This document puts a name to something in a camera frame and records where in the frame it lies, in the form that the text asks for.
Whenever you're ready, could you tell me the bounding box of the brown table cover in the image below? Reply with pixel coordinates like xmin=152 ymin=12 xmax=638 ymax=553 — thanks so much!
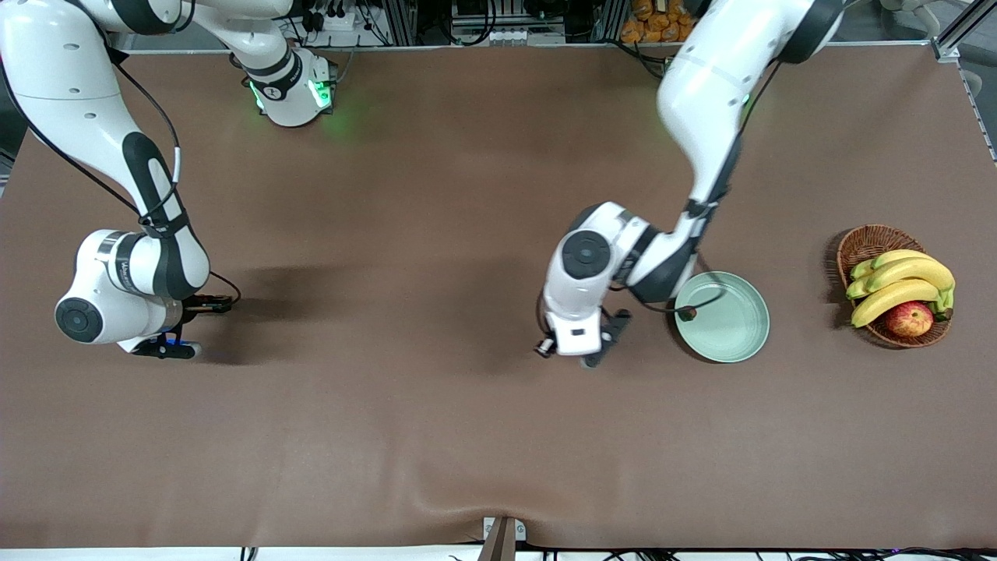
xmin=0 ymin=43 xmax=997 ymax=550

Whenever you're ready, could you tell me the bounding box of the aluminium frame rail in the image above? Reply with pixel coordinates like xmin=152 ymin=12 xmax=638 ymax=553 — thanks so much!
xmin=931 ymin=0 xmax=997 ymax=164

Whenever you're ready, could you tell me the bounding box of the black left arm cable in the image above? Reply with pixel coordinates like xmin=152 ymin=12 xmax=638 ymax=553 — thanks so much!
xmin=611 ymin=58 xmax=784 ymax=319

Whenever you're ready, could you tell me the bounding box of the aluminium frame post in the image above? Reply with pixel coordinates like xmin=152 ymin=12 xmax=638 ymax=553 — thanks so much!
xmin=380 ymin=0 xmax=419 ymax=46

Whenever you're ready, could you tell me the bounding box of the pale green round plate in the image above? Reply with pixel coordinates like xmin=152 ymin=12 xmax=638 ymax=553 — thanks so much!
xmin=674 ymin=270 xmax=771 ymax=364

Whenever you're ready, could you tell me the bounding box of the white terminal block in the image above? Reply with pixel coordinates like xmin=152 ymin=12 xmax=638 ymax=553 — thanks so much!
xmin=489 ymin=28 xmax=566 ymax=46

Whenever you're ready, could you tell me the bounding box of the metal table edge bracket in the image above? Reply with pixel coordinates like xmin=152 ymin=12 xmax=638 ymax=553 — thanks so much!
xmin=481 ymin=516 xmax=527 ymax=561

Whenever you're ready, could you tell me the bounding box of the brown wicker basket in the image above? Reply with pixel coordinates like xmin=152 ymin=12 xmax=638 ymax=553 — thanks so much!
xmin=837 ymin=224 xmax=953 ymax=349

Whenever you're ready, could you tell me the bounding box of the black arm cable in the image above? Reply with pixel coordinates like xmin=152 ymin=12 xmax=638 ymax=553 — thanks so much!
xmin=611 ymin=58 xmax=784 ymax=319
xmin=0 ymin=47 xmax=242 ymax=312

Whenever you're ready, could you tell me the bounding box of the red yellow apple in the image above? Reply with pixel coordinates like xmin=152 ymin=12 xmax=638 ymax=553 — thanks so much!
xmin=886 ymin=301 xmax=935 ymax=338

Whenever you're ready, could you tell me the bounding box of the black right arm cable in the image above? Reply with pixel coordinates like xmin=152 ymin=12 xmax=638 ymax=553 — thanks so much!
xmin=0 ymin=47 xmax=242 ymax=312

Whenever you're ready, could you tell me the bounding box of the net bag of oranges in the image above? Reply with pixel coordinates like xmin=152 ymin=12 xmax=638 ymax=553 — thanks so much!
xmin=621 ymin=0 xmax=696 ymax=44

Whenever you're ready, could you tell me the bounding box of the white power strip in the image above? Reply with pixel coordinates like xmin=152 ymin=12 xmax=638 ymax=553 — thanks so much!
xmin=300 ymin=4 xmax=358 ymax=34

